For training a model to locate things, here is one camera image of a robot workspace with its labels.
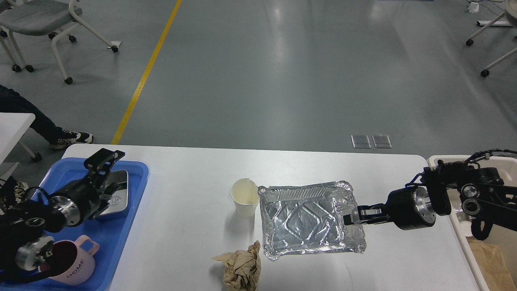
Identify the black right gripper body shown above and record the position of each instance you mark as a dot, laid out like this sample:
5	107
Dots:
410	208

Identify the pink ribbed mug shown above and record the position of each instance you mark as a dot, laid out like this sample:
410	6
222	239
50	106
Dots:
72	262

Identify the blue plastic tray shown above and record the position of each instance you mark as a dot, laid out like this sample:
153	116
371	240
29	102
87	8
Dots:
109	233

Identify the stainless steel rectangular tin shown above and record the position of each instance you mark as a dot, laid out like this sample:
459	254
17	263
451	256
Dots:
119	202

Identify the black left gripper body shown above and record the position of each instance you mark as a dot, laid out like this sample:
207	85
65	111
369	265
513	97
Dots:
76	200

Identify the grey office chair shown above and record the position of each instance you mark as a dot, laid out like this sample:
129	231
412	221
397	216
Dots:
42	17

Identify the person in dark trousers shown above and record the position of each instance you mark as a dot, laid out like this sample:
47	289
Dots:
57	137

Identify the white side table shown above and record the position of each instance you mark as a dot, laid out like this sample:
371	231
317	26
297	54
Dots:
12	128

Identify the aluminium foil tray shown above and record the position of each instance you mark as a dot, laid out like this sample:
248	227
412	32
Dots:
299	220

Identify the left metal floor plate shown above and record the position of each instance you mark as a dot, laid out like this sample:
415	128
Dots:
361	141

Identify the metal floor plate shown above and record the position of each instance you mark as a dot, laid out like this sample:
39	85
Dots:
361	141
382	141

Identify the right metal floor plate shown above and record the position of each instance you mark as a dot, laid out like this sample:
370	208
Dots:
382	141

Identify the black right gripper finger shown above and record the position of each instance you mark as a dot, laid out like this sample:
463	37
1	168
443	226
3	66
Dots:
356	219
369	211

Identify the white paper cup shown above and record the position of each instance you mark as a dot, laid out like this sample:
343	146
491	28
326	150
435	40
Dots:
245	197

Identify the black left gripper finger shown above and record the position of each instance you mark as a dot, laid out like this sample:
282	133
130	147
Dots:
100	163
107	191

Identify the beige plastic bin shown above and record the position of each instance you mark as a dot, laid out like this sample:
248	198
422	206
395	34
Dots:
493	260

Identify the brown paper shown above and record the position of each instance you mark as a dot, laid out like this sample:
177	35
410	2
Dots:
242	268

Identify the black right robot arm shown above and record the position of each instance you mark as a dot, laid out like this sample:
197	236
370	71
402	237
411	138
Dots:
483	196

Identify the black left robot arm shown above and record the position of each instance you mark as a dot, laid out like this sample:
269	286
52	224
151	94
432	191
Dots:
26	250

